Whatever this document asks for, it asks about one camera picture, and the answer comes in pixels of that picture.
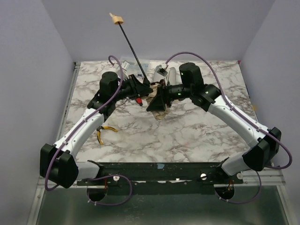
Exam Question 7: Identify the mint green umbrella case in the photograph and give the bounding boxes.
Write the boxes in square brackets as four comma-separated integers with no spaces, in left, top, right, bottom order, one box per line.
[152,65,176,85]

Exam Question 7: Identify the beige black umbrella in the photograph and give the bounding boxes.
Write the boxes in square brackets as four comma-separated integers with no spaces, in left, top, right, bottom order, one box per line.
[109,13,173,122]

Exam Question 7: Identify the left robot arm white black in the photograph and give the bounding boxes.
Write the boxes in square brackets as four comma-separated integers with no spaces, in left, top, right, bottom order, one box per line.
[39,71,153,188]

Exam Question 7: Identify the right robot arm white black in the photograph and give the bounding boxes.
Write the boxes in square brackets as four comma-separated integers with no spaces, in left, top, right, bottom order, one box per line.
[147,62,281,176]

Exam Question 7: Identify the red utility knife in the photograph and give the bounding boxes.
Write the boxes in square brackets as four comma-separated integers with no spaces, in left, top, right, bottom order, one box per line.
[136,98,143,106]

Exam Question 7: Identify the clear plastic organizer box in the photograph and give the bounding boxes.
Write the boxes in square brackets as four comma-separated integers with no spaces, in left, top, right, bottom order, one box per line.
[120,56,150,78]

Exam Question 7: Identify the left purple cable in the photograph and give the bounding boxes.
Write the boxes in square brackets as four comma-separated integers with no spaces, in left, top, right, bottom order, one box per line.
[45,55,134,207]

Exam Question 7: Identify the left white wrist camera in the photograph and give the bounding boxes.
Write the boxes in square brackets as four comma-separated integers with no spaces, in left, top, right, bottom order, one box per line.
[113,60,129,81]

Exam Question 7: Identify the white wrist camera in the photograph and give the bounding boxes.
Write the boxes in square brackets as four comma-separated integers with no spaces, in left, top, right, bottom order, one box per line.
[157,63,169,84]
[113,60,129,81]

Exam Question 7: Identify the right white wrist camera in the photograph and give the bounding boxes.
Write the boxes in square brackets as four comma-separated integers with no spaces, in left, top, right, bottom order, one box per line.
[157,63,169,84]

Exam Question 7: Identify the yellow handled pliers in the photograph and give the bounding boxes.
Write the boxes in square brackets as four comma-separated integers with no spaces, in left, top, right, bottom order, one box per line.
[95,125,118,146]

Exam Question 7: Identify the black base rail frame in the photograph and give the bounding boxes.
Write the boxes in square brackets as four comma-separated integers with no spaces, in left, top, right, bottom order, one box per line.
[48,158,243,196]

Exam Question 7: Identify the aluminium frame rail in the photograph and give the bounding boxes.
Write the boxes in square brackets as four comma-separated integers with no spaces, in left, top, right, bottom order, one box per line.
[25,61,82,225]

